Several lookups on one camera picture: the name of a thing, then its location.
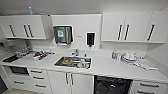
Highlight steel paper towel dispenser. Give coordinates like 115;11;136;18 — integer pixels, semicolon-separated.
52;25;74;46

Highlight stack of white plates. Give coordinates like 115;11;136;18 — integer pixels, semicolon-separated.
121;50;138;65

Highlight white narrow drawer cabinet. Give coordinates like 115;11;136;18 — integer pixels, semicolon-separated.
129;79;168;94

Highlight black microwave oven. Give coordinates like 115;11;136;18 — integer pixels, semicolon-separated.
7;65;31;76

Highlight white three-door wall cabinet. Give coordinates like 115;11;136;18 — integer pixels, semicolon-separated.
100;10;168;45

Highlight white cloth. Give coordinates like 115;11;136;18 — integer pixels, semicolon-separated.
137;59;160;72

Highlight stainless steel dishwasher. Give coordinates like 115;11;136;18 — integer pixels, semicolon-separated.
93;75;133;94

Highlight chrome faucet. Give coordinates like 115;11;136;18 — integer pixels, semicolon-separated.
70;48;80;57

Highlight white cup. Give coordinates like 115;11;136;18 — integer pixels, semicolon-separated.
77;58;87;69

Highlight bowl with orange food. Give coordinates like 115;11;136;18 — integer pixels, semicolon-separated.
62;58;74;66

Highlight stainless steel sink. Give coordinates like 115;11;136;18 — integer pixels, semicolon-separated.
53;55;93;70

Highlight black soap dispenser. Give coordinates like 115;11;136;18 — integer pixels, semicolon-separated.
86;31;96;50

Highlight bottle on cabinet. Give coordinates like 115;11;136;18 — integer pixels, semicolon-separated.
28;6;35;16

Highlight small white bottle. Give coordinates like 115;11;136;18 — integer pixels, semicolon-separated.
116;52;122;62

